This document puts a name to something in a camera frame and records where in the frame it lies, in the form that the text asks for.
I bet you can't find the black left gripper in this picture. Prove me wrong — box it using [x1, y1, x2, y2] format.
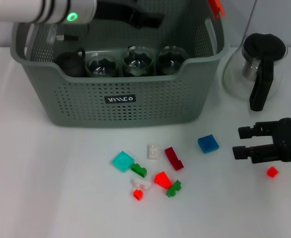
[94, 0, 166, 30]

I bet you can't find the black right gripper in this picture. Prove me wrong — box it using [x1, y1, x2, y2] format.
[232, 118, 291, 164]

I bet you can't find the small red toy brick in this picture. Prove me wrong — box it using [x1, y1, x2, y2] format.
[267, 166, 280, 179]
[133, 188, 144, 201]

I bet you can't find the glass teacup black sleeve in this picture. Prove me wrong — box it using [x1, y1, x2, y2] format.
[122, 46, 154, 78]
[157, 46, 189, 76]
[85, 53, 118, 78]

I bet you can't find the blue square toy brick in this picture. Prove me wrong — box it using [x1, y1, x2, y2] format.
[198, 134, 220, 154]

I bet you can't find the dark red toy brick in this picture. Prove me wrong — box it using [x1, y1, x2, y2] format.
[164, 146, 185, 172]

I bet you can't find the black clay teapot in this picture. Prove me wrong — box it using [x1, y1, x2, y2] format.
[53, 48, 86, 77]

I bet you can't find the grey perforated plastic basket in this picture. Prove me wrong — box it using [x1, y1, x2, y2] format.
[10, 0, 230, 128]

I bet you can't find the green toy brick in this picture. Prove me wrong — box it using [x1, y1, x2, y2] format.
[131, 163, 148, 178]
[165, 180, 183, 198]

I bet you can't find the large red toy brick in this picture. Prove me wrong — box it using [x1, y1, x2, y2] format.
[154, 171, 173, 190]

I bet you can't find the off-white plate toy brick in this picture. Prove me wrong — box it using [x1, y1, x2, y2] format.
[147, 143, 160, 160]

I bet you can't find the white narrow toy brick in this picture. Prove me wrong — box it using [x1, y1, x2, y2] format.
[131, 178, 152, 191]

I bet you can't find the cyan square toy brick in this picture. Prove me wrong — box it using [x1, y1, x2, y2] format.
[112, 150, 135, 172]

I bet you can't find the glass teapot black handle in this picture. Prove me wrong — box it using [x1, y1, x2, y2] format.
[222, 33, 289, 112]

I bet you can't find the orange basket handle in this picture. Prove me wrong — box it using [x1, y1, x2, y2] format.
[207, 0, 226, 20]

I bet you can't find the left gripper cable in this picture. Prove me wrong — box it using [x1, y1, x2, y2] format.
[47, 26, 90, 45]

